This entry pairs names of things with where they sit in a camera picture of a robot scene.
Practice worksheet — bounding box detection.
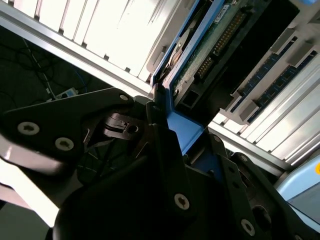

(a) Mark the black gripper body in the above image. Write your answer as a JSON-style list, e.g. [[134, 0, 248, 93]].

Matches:
[[52, 149, 242, 240]]

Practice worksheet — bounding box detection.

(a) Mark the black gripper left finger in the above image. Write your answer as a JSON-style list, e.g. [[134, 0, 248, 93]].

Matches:
[[0, 83, 200, 220]]

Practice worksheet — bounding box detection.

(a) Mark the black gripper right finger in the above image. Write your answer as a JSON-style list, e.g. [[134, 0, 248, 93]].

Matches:
[[207, 133, 320, 240]]

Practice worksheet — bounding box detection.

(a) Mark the hard disk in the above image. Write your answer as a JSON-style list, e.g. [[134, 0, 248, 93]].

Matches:
[[149, 0, 301, 181]]

